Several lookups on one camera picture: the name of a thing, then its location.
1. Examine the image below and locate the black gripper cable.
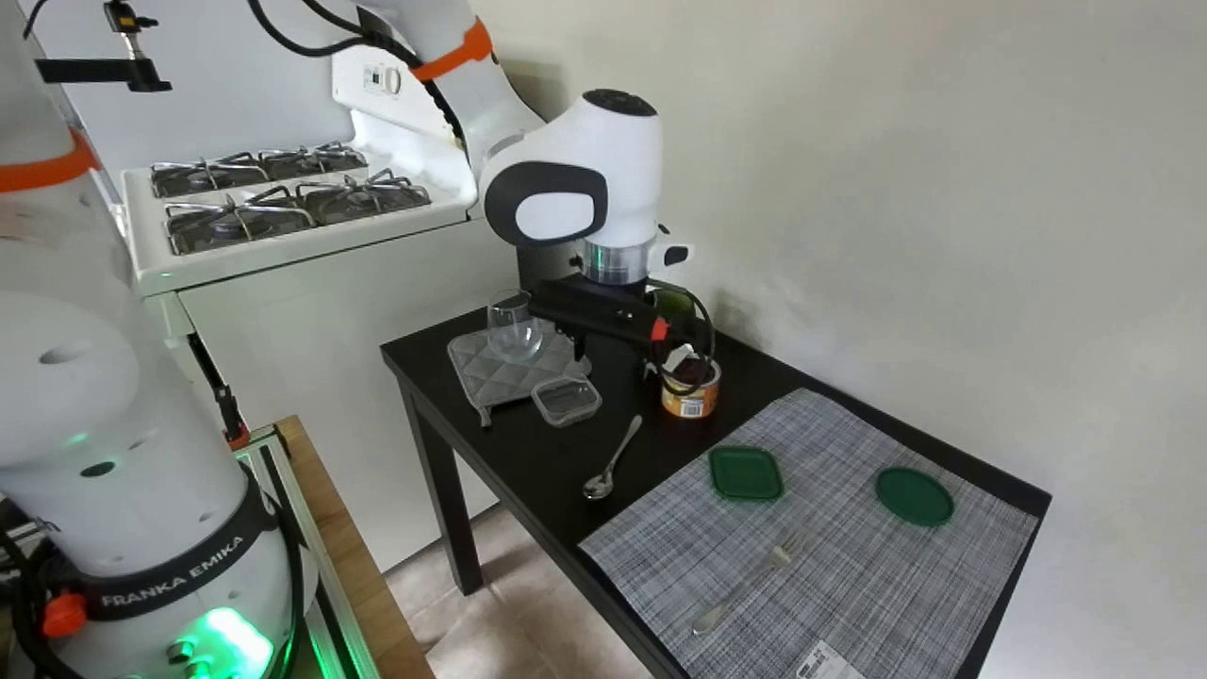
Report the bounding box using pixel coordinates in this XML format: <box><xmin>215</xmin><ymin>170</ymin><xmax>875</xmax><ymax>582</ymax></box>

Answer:
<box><xmin>244</xmin><ymin>0</ymin><xmax>722</xmax><ymax>374</ymax></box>

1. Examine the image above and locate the clear plastic container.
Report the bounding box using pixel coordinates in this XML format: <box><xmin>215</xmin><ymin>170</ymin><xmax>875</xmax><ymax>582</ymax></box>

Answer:
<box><xmin>527</xmin><ymin>374</ymin><xmax>606</xmax><ymax>429</ymax></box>
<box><xmin>445</xmin><ymin>317</ymin><xmax>597</xmax><ymax>429</ymax></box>

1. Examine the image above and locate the gray woven placemat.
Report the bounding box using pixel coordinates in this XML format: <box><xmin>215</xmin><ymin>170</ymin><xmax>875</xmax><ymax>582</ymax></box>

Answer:
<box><xmin>578</xmin><ymin>387</ymin><xmax>1044</xmax><ymax>679</ymax></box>

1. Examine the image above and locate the wooden board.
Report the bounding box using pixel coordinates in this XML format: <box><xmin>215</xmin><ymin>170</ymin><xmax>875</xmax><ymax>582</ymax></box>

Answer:
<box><xmin>270</xmin><ymin>417</ymin><xmax>438</xmax><ymax>679</ymax></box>

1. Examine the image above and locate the black burner grate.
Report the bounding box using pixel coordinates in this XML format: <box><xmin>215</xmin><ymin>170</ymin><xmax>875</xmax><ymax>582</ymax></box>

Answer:
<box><xmin>148</xmin><ymin>139</ymin><xmax>368</xmax><ymax>202</ymax></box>
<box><xmin>161</xmin><ymin>170</ymin><xmax>435</xmax><ymax>257</ymax></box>

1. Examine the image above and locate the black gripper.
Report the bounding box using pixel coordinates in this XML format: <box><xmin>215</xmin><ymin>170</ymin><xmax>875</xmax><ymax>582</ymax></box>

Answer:
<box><xmin>524</xmin><ymin>272</ymin><xmax>694</xmax><ymax>377</ymax></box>

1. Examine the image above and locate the green rectangular lid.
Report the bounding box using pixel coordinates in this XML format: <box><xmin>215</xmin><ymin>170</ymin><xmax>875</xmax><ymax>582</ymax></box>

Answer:
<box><xmin>705</xmin><ymin>441</ymin><xmax>787</xmax><ymax>506</ymax></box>

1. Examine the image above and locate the black strut with red joint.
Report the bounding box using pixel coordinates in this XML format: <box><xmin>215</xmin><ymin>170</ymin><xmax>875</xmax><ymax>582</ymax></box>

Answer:
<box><xmin>185</xmin><ymin>329</ymin><xmax>258</xmax><ymax>455</ymax></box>

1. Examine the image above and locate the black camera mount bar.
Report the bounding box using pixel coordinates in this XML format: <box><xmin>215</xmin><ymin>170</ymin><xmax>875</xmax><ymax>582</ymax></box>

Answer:
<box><xmin>33</xmin><ymin>0</ymin><xmax>179</xmax><ymax>94</ymax></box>

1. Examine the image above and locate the clear glass bowl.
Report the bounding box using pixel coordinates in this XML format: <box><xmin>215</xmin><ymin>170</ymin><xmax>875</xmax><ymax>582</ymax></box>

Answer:
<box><xmin>484</xmin><ymin>296</ymin><xmax>557</xmax><ymax>361</ymax></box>

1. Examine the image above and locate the dark green cup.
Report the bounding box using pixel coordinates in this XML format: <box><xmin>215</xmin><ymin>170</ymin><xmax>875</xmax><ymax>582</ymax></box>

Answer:
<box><xmin>644</xmin><ymin>280</ymin><xmax>717</xmax><ymax>361</ymax></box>

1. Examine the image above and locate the open orange nut can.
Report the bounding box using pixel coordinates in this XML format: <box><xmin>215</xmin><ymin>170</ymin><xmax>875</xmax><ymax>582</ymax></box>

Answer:
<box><xmin>649</xmin><ymin>346</ymin><xmax>728</xmax><ymax>422</ymax></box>

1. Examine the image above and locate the clear plastic utensil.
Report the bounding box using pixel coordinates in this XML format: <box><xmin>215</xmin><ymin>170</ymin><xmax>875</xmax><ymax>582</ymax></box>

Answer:
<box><xmin>687</xmin><ymin>534</ymin><xmax>807</xmax><ymax>637</ymax></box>

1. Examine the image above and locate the white paper label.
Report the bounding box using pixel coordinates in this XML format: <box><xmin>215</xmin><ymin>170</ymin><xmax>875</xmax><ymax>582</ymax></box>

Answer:
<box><xmin>791</xmin><ymin>637</ymin><xmax>868</xmax><ymax>679</ymax></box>

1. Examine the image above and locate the green round lid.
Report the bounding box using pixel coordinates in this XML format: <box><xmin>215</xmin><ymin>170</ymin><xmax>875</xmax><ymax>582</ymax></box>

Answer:
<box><xmin>871</xmin><ymin>463</ymin><xmax>958</xmax><ymax>534</ymax></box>

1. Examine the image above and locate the black table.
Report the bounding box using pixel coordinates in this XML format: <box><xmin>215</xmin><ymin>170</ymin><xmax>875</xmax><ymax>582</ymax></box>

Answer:
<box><xmin>377</xmin><ymin>300</ymin><xmax>1056</xmax><ymax>679</ymax></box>

